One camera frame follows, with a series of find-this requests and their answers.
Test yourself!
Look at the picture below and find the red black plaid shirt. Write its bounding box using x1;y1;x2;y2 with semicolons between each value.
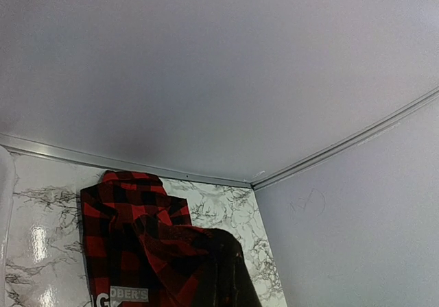
80;171;210;306

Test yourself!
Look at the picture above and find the white plastic laundry basket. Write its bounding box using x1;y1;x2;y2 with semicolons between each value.
0;147;16;306

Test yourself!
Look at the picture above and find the right aluminium corner post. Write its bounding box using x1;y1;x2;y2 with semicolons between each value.
251;87;438;191

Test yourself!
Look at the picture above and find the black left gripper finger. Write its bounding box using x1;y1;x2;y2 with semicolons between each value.
202;228;261;306

